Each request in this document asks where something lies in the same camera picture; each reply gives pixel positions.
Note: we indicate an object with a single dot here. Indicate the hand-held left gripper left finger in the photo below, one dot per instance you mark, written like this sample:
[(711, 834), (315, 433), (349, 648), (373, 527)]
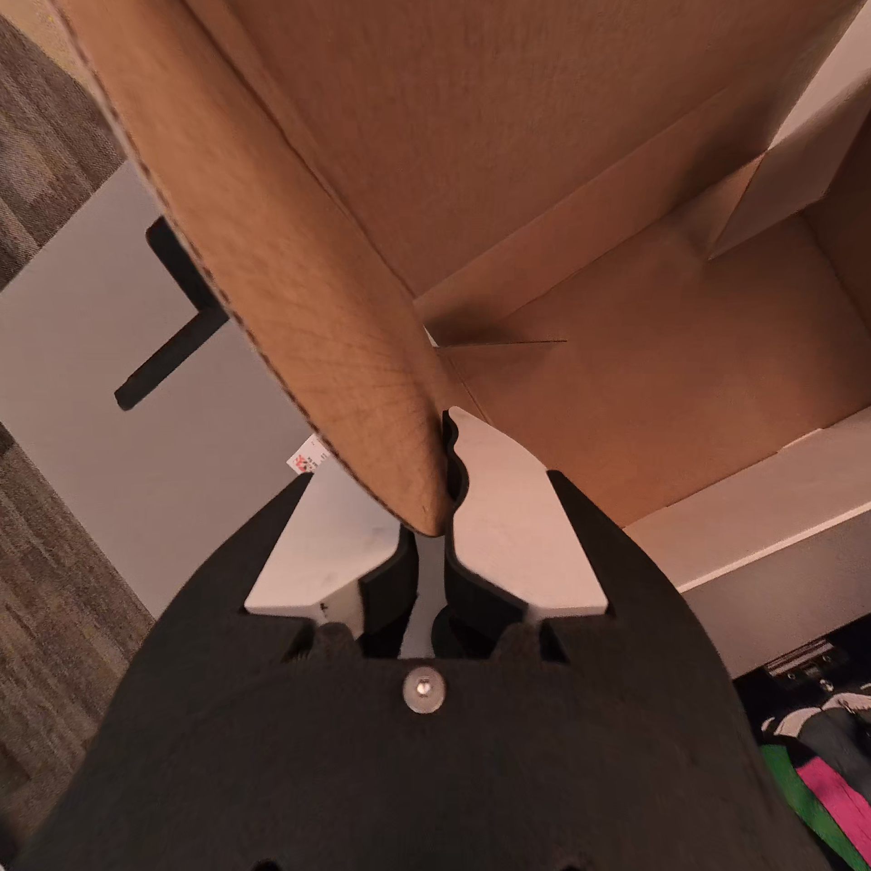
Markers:
[(320, 565)]

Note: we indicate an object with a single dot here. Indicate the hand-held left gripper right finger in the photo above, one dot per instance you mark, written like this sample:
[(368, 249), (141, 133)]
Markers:
[(524, 531)]

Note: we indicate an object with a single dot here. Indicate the brown cardboard box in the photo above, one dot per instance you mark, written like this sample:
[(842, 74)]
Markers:
[(544, 204)]

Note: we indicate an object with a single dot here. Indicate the white paper label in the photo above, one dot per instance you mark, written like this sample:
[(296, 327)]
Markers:
[(304, 463)]

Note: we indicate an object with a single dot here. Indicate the colourful printed clothing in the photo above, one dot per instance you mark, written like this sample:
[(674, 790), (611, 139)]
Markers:
[(837, 789)]

